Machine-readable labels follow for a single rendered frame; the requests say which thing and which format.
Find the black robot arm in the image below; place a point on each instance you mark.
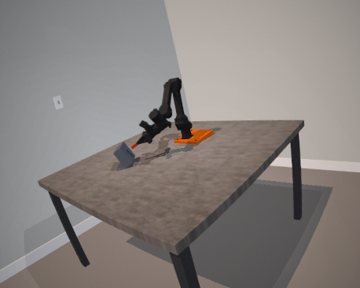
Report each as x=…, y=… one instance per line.
x=165, y=111

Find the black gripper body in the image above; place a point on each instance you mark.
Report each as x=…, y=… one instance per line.
x=149, y=135

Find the grey sloped panel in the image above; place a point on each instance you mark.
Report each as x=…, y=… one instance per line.
x=124, y=155

